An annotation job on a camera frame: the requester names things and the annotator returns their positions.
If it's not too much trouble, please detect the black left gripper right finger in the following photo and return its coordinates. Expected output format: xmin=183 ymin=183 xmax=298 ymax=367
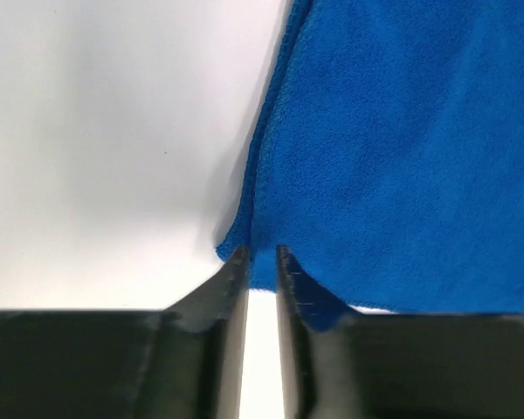
xmin=276 ymin=245 xmax=524 ymax=418

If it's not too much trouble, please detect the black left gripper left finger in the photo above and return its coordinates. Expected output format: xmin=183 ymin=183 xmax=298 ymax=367
xmin=0 ymin=246 xmax=250 ymax=418

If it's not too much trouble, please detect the blue towel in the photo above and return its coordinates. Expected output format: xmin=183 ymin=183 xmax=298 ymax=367
xmin=216 ymin=1 xmax=524 ymax=313

